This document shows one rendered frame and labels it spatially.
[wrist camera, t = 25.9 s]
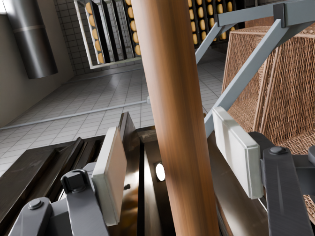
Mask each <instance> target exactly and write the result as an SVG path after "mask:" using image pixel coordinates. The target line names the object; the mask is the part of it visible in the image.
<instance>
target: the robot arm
mask: <svg viewBox="0 0 315 236"><path fill-rule="evenodd" d="M212 114H213V121H214V128H215V135H216V142H217V146H218V148H219V150H220V151H221V153H222V155H223V156H224V158H225V159H226V161H227V163H228V164H229V166H230V167H231V169H232V171H233V172H234V174H235V176H236V177H237V179H238V181H239V182H240V184H241V186H242V187H243V189H244V190H245V192H246V194H247V195H248V197H249V198H251V199H257V198H261V197H263V195H264V193H263V185H264V187H265V189H266V201H267V212H268V224H269V235H270V236H314V233H313V229H312V226H311V222H310V219H309V215H308V211H307V207H306V204H305V201H304V197H303V195H309V196H310V198H311V200H312V201H313V202H314V204H315V145H313V146H311V147H309V149H308V155H293V154H292V153H291V151H290V149H288V148H286V147H281V146H275V145H274V144H273V143H272V142H271V141H270V140H269V139H267V138H266V137H265V136H264V135H263V134H262V133H259V132H256V131H253V132H248V133H247V132H246V131H245V130H244V129H243V128H242V127H241V126H240V125H239V124H238V123H237V122H236V121H235V120H234V119H233V118H232V117H231V116H230V115H229V114H228V113H227V112H226V110H225V109H224V108H222V107H221V106H219V107H214V108H213V109H212ZM126 167H127V160H126V156H125V152H124V148H123V144H122V140H121V136H120V131H119V128H117V127H116V126H115V127H110V128H109V129H108V131H107V134H106V137H105V140H104V143H103V145H102V148H101V151H100V154H99V157H98V160H97V162H92V163H88V164H87V165H86V166H85V167H84V168H83V169H76V170H72V171H70V172H68V173H66V174H65V175H63V176H62V178H61V183H62V186H63V189H64V192H65V195H66V197H65V198H64V199H61V200H59V201H56V202H53V203H51V202H50V199H48V198H46V197H42V198H37V199H33V200H31V201H30V202H29V203H27V204H26V205H25V206H24V207H23V208H22V210H21V212H20V214H19V216H18V218H17V220H16V221H15V223H14V225H13V227H12V229H11V231H10V233H9V235H8V236H110V233H109V231H108V228H107V226H112V225H117V224H118V222H120V213H121V205H122V197H123V190H124V182H125V175H126Z"/></svg>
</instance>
